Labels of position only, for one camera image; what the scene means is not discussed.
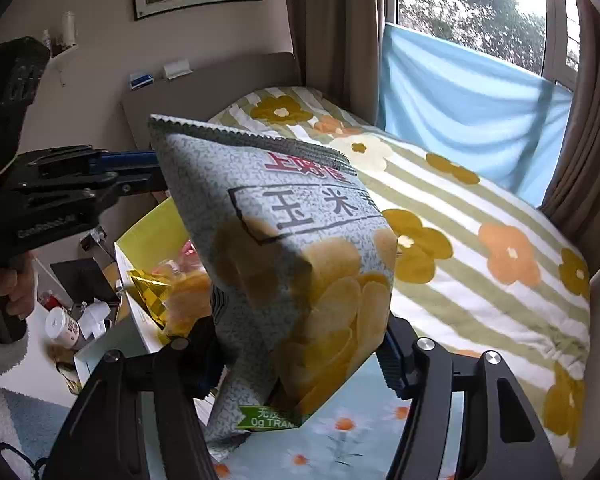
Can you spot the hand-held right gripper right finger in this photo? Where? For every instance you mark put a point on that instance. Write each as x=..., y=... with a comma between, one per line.
x=392, y=365

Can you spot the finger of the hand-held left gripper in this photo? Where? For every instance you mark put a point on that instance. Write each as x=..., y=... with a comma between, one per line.
x=130, y=160
x=140, y=182

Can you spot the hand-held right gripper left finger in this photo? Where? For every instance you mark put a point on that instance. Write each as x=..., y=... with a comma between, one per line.
x=207, y=375

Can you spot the yellow-green cardboard box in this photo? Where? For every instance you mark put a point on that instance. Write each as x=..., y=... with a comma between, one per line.
x=150, y=230

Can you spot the gold waffle snack packet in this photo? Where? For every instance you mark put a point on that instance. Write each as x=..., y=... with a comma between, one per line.
x=180, y=300

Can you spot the grey potato chip bag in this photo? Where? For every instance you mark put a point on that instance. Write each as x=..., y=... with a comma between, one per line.
x=280, y=260

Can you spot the person's left forearm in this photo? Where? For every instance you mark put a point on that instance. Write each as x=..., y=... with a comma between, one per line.
x=0, y=360

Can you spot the person's left hand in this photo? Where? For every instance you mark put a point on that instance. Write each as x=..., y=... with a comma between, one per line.
x=22, y=285

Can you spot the light blue daisy sheet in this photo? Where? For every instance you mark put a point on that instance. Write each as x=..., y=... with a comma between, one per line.
x=360, y=435

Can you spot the black tablet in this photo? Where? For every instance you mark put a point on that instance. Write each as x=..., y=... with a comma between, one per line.
x=80, y=277

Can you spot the blue box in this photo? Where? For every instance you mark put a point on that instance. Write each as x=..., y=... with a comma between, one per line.
x=141, y=81

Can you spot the pink snack packet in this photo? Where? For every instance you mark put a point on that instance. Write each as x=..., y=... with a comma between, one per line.
x=187, y=252

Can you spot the white holder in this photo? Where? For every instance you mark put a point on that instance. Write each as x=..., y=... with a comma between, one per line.
x=177, y=68

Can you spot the grey-brown headboard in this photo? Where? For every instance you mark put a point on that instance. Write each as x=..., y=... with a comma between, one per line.
x=220, y=90

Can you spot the crumpled white tissue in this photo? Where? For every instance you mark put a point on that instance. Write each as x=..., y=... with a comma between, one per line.
x=95, y=317

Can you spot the white bottle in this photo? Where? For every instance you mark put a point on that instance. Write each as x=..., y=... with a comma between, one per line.
x=69, y=27

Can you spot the white desk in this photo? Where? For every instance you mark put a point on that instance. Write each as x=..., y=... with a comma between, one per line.
x=40, y=380

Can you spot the green striped floral blanket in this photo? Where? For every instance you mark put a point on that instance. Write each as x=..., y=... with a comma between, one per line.
x=480, y=210

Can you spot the brown curtain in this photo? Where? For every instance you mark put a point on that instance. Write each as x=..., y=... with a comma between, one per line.
x=590, y=135
x=335, y=35

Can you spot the light blue cloth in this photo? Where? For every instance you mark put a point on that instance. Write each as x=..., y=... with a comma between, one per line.
x=470, y=110

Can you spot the window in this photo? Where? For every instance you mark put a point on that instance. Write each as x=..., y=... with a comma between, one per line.
x=470, y=5

